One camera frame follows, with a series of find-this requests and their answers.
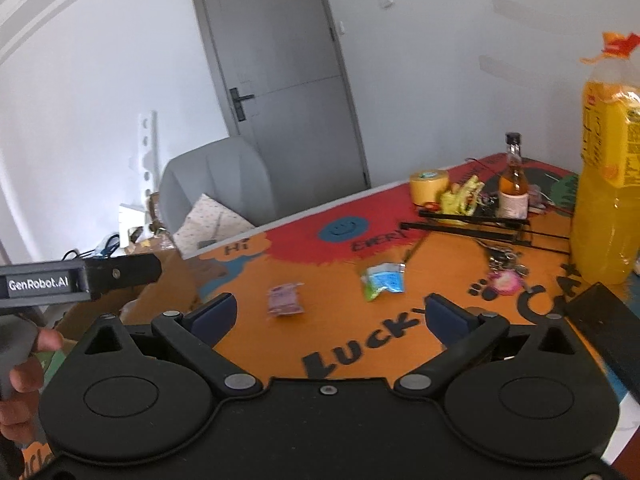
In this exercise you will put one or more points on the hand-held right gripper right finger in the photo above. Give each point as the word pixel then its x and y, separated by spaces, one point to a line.
pixel 447 317

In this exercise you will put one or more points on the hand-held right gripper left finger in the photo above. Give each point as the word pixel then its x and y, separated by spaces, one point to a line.
pixel 215 317

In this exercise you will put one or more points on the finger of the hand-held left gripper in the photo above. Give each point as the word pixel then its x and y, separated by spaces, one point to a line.
pixel 125 272

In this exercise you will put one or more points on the brown cardboard box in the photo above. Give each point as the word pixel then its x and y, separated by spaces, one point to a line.
pixel 160 285

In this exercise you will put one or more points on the person's left hand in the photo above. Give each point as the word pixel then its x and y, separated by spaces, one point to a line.
pixel 30 375

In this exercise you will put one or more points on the pink snack packet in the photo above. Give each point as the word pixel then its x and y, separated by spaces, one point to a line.
pixel 285 300

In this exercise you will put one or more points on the blue and green snack packet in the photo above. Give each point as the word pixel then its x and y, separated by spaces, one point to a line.
pixel 385 281

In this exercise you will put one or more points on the black folded metal stand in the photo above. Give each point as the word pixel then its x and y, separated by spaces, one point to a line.
pixel 465 230

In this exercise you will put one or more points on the white dotted cushion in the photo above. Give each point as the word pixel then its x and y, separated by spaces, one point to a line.
pixel 210 225

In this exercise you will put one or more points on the white perforated board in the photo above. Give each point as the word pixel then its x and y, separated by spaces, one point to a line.
pixel 146 160

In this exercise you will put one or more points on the yellow-green snack packet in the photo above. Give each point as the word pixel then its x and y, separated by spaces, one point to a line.
pixel 460 197

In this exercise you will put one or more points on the yellow tape roll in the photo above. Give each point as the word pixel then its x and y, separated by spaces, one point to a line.
pixel 427 187

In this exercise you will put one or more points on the grey armchair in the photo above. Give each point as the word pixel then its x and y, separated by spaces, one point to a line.
pixel 220 175

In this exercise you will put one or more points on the small glass bottle amber liquid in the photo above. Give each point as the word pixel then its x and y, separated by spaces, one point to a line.
pixel 514 195

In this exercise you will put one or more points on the black box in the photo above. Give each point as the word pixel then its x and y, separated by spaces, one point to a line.
pixel 605 325

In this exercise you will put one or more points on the large orange juice bottle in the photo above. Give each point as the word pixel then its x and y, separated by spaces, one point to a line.
pixel 602 220

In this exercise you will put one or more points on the grey door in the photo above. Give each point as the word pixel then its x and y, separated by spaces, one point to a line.
pixel 285 85

